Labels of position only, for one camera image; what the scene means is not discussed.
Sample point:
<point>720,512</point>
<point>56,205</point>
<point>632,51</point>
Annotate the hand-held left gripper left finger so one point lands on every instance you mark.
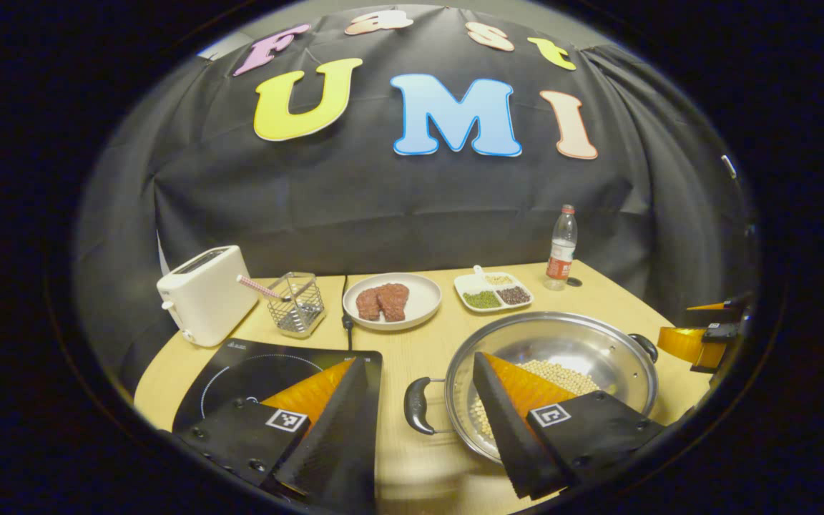
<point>330,436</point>

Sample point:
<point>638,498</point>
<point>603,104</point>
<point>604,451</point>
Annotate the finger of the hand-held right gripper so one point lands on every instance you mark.
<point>712,306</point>
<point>680,343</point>

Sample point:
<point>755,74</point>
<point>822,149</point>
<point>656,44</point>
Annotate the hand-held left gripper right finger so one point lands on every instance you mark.
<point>512,436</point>

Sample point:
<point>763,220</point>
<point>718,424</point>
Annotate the stainless steel pot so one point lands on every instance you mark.
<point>562,340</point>

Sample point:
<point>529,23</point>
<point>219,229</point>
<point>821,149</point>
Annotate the black induction cooktop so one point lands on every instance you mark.
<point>240,372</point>

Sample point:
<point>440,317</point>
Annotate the pile of soybeans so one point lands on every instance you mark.
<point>562,375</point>

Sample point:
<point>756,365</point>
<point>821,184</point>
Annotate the red meat piece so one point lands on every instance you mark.
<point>367,304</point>
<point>393,300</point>

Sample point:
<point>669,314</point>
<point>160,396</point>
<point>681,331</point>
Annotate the pile of green beans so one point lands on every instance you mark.
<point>482,300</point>

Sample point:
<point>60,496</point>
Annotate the pile of dark red beans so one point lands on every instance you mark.
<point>513,295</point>

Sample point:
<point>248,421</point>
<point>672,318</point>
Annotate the clear plastic water bottle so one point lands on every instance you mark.
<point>562,250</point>

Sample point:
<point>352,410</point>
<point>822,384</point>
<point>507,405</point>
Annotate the pile of yellow beans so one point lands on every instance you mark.
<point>499,280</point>

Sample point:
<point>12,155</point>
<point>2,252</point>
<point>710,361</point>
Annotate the white divided dish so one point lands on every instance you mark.
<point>466,284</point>

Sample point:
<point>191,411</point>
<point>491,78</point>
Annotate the white round plate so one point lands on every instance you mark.
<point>423,297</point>

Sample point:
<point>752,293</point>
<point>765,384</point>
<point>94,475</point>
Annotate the pink striped straw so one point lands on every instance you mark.
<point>258,286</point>

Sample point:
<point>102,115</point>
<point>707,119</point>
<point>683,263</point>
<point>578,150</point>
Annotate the white toaster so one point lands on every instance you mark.
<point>204,297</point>

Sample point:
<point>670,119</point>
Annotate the black backdrop cloth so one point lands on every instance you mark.
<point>383,200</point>

